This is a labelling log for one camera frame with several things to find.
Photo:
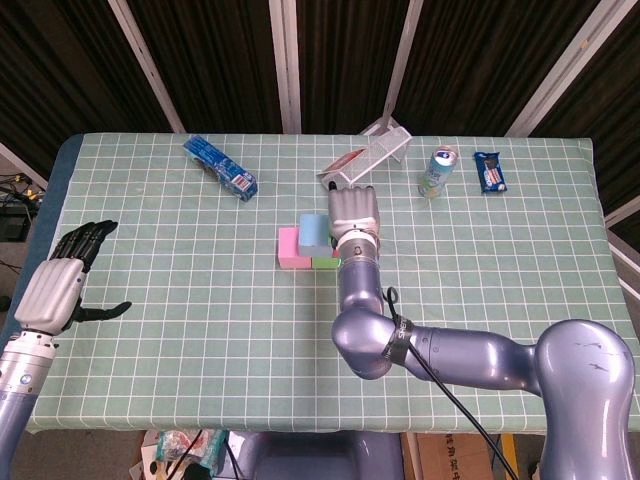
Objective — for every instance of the green checked tablecloth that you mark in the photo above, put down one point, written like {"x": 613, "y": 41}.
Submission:
{"x": 210, "y": 360}

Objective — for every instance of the dark blue cookie packet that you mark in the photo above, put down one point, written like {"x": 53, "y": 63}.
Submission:
{"x": 491, "y": 174}

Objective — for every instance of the white printed bag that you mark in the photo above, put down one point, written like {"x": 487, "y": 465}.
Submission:
{"x": 147, "y": 457}

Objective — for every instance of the light blue foam cube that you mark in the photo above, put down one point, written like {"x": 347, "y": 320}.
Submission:
{"x": 314, "y": 232}

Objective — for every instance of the green foam cube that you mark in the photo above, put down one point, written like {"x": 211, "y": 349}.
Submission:
{"x": 324, "y": 263}

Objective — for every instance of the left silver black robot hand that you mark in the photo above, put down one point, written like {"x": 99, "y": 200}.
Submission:
{"x": 50, "y": 297}

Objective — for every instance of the pink foam cube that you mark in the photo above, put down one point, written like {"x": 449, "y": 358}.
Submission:
{"x": 289, "y": 250}

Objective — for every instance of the yellow bar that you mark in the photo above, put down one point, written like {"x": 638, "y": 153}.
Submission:
{"x": 510, "y": 450}

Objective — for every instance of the black pleated curtain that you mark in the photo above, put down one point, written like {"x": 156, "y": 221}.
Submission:
{"x": 215, "y": 60}

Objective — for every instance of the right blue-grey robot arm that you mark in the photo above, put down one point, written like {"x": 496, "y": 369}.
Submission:
{"x": 475, "y": 355}

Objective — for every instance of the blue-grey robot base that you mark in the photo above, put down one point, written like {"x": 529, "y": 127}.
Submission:
{"x": 325, "y": 457}

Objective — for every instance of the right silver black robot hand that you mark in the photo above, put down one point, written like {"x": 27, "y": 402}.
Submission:
{"x": 355, "y": 207}

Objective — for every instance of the teal snack bag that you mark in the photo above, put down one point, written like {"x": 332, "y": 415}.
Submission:
{"x": 210, "y": 445}

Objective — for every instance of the green white drink can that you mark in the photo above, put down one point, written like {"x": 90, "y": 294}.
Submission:
{"x": 437, "y": 175}

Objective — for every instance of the white metal frame post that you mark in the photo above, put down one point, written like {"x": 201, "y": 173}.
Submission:
{"x": 145, "y": 60}
{"x": 285, "y": 65}
{"x": 565, "y": 65}
{"x": 625, "y": 265}
{"x": 402, "y": 60}
{"x": 22, "y": 165}
{"x": 625, "y": 210}

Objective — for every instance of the long blue cookie box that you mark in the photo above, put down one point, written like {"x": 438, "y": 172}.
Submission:
{"x": 222, "y": 169}

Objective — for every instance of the black box device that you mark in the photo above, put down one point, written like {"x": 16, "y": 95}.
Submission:
{"x": 12, "y": 227}

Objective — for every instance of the red card in basket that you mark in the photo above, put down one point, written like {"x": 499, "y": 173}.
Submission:
{"x": 345, "y": 161}

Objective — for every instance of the brown cardboard box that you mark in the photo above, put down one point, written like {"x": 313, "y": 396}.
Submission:
{"x": 445, "y": 457}

